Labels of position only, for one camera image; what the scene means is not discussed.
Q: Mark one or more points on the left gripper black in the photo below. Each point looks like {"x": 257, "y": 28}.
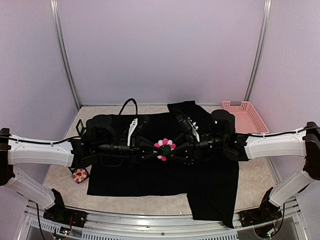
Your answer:
{"x": 136, "y": 150}

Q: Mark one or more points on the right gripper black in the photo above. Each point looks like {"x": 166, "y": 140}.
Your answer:
{"x": 193, "y": 148}

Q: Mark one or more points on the flower brooch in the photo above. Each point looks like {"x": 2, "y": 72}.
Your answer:
{"x": 166, "y": 145}
{"x": 79, "y": 175}

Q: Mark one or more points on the black t-shirt blue logo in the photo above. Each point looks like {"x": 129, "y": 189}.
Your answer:
{"x": 211, "y": 186}

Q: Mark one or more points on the pink plastic basket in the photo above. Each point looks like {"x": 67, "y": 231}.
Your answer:
{"x": 247, "y": 119}

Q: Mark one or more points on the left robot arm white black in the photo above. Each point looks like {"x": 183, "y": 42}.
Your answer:
{"x": 96, "y": 140}

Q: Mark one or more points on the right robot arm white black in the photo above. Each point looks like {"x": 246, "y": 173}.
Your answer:
{"x": 222, "y": 137}

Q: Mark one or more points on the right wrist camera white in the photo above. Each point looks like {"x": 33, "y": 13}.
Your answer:
{"x": 188, "y": 126}

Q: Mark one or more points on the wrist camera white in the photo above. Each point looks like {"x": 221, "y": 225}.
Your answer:
{"x": 138, "y": 123}
{"x": 188, "y": 126}

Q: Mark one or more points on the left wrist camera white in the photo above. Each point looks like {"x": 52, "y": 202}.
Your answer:
{"x": 138, "y": 123}

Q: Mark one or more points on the front aluminium rail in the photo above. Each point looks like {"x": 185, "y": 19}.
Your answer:
{"x": 101, "y": 225}

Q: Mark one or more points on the right aluminium frame post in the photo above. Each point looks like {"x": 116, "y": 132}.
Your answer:
{"x": 262, "y": 33}

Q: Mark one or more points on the aluminium frame post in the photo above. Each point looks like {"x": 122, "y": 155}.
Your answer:
{"x": 54, "y": 5}
{"x": 262, "y": 33}

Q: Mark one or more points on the left aluminium frame post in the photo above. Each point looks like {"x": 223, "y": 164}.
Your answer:
{"x": 54, "y": 5}

